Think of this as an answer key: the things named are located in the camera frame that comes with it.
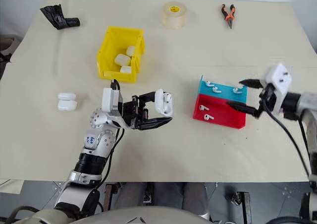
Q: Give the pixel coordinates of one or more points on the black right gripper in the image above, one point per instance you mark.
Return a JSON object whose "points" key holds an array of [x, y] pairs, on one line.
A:
{"points": [[268, 97]]}

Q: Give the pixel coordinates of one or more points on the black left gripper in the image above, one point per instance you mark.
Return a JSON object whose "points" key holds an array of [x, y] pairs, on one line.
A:
{"points": [[130, 112]]}

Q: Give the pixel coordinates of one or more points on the white earbud case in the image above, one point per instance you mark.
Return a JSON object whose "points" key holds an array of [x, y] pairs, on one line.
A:
{"points": [[125, 69], [122, 59], [130, 50], [161, 105], [67, 105]]}

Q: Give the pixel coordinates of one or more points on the white earbud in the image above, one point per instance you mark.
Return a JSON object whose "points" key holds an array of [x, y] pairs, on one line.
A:
{"points": [[208, 117], [237, 90], [209, 83], [168, 98], [217, 89], [203, 107]]}

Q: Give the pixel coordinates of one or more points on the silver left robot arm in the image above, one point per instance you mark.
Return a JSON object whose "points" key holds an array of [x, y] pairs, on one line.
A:
{"points": [[95, 144]]}

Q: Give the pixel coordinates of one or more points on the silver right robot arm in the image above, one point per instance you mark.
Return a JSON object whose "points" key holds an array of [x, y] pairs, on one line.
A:
{"points": [[308, 102]]}

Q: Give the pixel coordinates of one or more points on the closed white earbud case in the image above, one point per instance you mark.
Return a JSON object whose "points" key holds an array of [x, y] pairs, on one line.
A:
{"points": [[67, 105], [130, 50], [125, 69], [122, 59]]}

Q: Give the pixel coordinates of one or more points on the yellow plastic bin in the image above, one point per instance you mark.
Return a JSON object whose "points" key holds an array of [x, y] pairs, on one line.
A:
{"points": [[106, 48]]}

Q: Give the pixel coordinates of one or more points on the red and blue stepped stand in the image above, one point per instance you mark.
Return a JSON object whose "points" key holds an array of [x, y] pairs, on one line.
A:
{"points": [[223, 111]]}

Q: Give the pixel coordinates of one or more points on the orange and black pliers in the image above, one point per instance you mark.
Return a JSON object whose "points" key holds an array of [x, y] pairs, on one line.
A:
{"points": [[229, 17]]}

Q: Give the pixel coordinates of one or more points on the clear tape roll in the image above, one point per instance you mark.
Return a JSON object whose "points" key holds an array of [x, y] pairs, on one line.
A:
{"points": [[174, 17]]}

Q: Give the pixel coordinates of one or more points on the black metal table leg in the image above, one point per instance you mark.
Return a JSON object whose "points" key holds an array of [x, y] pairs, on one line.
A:
{"points": [[245, 204]]}

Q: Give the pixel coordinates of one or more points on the silver robot torso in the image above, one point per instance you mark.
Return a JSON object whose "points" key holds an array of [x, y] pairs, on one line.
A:
{"points": [[119, 216]]}

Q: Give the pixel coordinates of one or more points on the crumpled black plastic piece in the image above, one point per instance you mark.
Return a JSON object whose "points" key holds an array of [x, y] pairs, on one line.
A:
{"points": [[58, 17]]}

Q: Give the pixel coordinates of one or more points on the grey round object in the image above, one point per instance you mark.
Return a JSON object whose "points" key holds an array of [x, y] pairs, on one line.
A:
{"points": [[8, 44]]}

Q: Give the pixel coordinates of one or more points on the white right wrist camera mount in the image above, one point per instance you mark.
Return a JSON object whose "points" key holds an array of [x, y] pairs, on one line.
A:
{"points": [[278, 79]]}

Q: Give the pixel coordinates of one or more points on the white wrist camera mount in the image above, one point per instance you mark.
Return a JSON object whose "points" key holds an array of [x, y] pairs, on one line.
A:
{"points": [[278, 79], [109, 100]]}

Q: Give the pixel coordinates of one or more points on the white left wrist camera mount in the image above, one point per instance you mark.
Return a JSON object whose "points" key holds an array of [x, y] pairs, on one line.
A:
{"points": [[109, 100]]}

